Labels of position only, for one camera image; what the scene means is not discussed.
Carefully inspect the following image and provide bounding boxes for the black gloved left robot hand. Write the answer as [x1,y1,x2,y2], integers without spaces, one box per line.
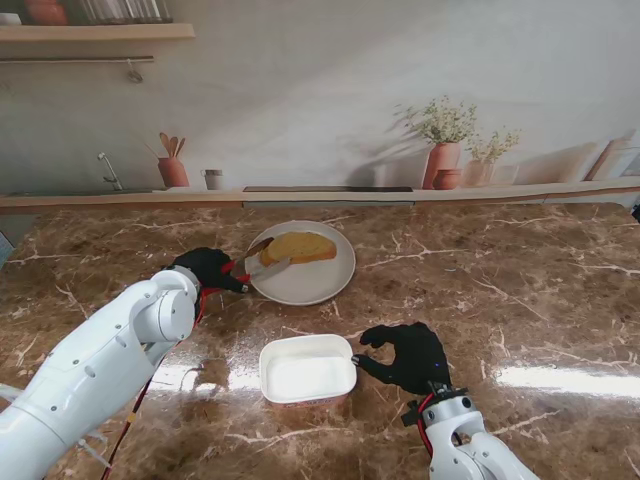
[172,247,251,297]

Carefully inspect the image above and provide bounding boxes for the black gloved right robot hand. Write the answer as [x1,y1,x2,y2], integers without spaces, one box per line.
[351,322,454,397]

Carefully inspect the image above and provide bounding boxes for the red handled metal kitchen tongs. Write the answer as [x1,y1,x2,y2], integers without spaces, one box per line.
[219,237,293,282]

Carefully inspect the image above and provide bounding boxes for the toasted bread slice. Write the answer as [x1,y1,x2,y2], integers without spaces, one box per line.
[259,231,338,268]

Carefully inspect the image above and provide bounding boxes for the white bento box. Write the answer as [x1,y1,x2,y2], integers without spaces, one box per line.
[258,333,359,411]

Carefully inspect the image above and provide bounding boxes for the wooden counter ledge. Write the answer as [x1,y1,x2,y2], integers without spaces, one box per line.
[0,178,640,210]

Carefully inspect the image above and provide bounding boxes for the terracotta pot with wooden utensils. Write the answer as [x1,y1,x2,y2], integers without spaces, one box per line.
[156,131,192,190]

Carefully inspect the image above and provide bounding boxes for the white round plate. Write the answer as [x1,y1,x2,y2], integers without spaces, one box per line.
[244,221,357,307]

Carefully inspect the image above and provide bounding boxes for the leaning wooden cutting board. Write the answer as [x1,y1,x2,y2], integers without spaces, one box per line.
[583,138,627,182]

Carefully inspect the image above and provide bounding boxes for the terracotta jar on shelf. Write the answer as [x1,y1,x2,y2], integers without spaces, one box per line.
[24,0,69,26]

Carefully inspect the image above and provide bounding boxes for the red black right arm cable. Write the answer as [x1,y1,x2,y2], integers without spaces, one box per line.
[416,392,437,457]

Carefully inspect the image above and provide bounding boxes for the red black arm cable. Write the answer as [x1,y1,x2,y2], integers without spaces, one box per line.
[416,392,437,457]
[98,287,207,472]

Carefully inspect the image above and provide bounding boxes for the red black left arm cable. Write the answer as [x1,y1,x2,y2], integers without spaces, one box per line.
[98,287,207,472]

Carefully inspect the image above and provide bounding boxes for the metal wall rail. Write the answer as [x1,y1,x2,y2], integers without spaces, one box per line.
[0,55,155,64]

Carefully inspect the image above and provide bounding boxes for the wooden wall shelf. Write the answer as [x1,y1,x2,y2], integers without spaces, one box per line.
[0,23,196,43]

